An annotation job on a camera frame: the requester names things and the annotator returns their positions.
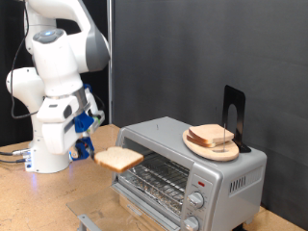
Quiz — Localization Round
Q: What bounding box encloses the wire oven rack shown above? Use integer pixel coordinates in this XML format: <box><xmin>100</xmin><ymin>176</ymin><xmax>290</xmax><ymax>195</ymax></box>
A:
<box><xmin>119</xmin><ymin>153</ymin><xmax>191</xmax><ymax>206</ymax></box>

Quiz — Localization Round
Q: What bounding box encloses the glass oven door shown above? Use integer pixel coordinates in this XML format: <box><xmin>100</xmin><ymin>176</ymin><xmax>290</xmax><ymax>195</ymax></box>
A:
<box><xmin>65</xmin><ymin>187</ymin><xmax>184</xmax><ymax>231</ymax></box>

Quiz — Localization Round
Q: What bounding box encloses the silver toaster oven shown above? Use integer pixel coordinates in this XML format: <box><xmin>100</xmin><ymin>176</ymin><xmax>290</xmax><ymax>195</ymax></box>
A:
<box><xmin>110</xmin><ymin>116</ymin><xmax>268</xmax><ymax>231</ymax></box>

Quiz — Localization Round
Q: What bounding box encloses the round wooden plate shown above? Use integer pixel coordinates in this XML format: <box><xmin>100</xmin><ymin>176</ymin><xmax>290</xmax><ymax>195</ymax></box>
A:
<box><xmin>182</xmin><ymin>128</ymin><xmax>241</xmax><ymax>163</ymax></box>

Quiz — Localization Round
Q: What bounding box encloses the white bread slice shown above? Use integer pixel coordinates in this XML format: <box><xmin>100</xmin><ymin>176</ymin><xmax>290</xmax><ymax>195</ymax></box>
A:
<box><xmin>186</xmin><ymin>134</ymin><xmax>222</xmax><ymax>148</ymax></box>
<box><xmin>93</xmin><ymin>146</ymin><xmax>144</xmax><ymax>174</ymax></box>
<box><xmin>188</xmin><ymin>123</ymin><xmax>235</xmax><ymax>144</ymax></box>

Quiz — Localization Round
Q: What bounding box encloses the vertical metal pole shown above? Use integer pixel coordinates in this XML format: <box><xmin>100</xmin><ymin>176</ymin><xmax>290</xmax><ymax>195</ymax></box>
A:
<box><xmin>107</xmin><ymin>0</ymin><xmax>114</xmax><ymax>125</ymax></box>

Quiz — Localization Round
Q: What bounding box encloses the black metal bookend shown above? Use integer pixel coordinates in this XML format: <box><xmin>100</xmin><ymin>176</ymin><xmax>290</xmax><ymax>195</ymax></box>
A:
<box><xmin>221</xmin><ymin>85</ymin><xmax>252</xmax><ymax>154</ymax></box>

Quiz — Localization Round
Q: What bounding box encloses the grey base cable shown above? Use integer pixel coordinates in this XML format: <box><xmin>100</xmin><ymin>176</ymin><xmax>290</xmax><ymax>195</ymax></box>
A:
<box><xmin>0</xmin><ymin>148</ymin><xmax>32</xmax><ymax>158</ymax></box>
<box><xmin>0</xmin><ymin>158</ymin><xmax>28</xmax><ymax>165</ymax></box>

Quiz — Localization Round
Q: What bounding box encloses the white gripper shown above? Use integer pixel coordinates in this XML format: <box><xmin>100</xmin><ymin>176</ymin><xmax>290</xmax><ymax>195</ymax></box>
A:
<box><xmin>40</xmin><ymin>92</ymin><xmax>106</xmax><ymax>160</ymax></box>

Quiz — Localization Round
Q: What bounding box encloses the silver oven knob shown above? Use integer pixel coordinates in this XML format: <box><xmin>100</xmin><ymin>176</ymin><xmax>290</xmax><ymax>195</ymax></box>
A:
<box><xmin>187</xmin><ymin>192</ymin><xmax>205</xmax><ymax>210</ymax></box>
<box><xmin>182</xmin><ymin>216</ymin><xmax>200</xmax><ymax>231</ymax></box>

